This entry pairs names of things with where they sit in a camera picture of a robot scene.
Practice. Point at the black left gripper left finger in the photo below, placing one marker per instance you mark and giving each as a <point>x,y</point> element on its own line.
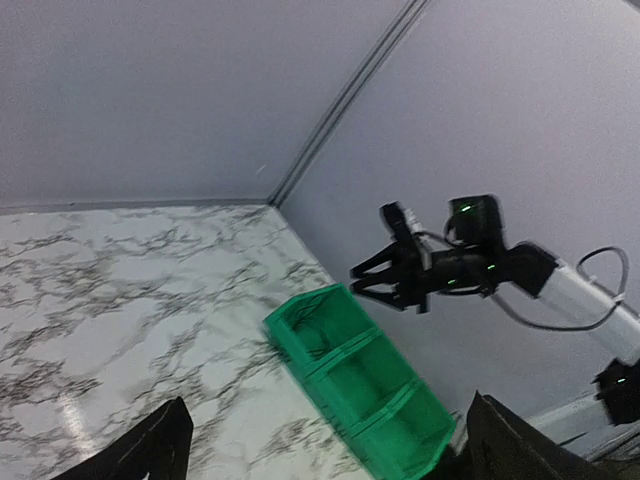
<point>158,447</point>

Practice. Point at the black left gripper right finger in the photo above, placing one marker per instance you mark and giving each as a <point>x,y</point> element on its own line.
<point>504,446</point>

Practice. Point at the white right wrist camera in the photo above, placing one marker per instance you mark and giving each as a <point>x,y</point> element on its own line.
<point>393,215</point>

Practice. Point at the green three-compartment plastic bin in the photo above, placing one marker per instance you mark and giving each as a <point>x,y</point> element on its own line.
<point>361,384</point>

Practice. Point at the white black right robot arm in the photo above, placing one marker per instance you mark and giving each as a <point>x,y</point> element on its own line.
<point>475,221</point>

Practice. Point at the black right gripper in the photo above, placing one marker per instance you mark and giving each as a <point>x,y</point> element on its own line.
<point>455,272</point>

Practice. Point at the aluminium back-right corner post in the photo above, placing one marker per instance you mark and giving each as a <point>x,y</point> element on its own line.
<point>393,35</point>

